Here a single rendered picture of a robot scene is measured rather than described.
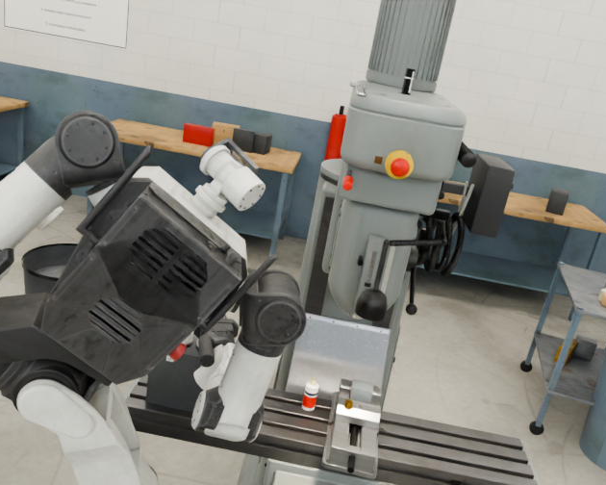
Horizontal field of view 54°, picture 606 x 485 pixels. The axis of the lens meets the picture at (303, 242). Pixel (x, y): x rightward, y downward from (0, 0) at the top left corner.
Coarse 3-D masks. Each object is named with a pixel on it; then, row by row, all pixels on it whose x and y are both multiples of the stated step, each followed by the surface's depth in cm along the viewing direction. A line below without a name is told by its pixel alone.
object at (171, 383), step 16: (192, 336) 172; (192, 352) 166; (160, 368) 167; (176, 368) 167; (192, 368) 166; (160, 384) 169; (176, 384) 168; (192, 384) 168; (160, 400) 171; (176, 400) 170; (192, 400) 170
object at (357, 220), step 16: (352, 208) 148; (368, 208) 146; (384, 208) 146; (352, 224) 148; (368, 224) 147; (384, 224) 147; (400, 224) 147; (416, 224) 150; (336, 240) 155; (352, 240) 149; (336, 256) 154; (352, 256) 151; (400, 256) 150; (336, 272) 154; (352, 272) 152; (384, 272) 151; (400, 272) 152; (336, 288) 155; (352, 288) 153; (384, 288) 152; (400, 288) 156; (352, 304) 155
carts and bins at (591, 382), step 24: (24, 264) 316; (48, 264) 336; (48, 288) 301; (552, 288) 398; (576, 288) 354; (600, 288) 361; (576, 312) 323; (600, 312) 324; (552, 336) 410; (576, 336) 388; (528, 360) 417; (552, 360) 376; (576, 360) 381; (600, 360) 387; (552, 384) 338; (576, 384) 352; (600, 384) 331; (600, 408) 329; (600, 432) 329; (600, 456) 330
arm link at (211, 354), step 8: (208, 336) 149; (216, 336) 151; (224, 336) 152; (200, 344) 146; (208, 344) 145; (216, 344) 149; (224, 344) 150; (200, 352) 143; (208, 352) 142; (216, 352) 145; (200, 360) 141; (208, 360) 141; (216, 360) 144; (200, 368) 145; (208, 368) 144; (216, 368) 143; (200, 376) 144; (208, 376) 143; (200, 384) 144
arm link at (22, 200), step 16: (16, 176) 95; (32, 176) 95; (0, 192) 94; (16, 192) 94; (32, 192) 95; (48, 192) 96; (0, 208) 94; (16, 208) 94; (32, 208) 95; (48, 208) 98; (0, 224) 94; (16, 224) 95; (32, 224) 97; (0, 240) 94; (16, 240) 97; (0, 256) 96; (0, 272) 97
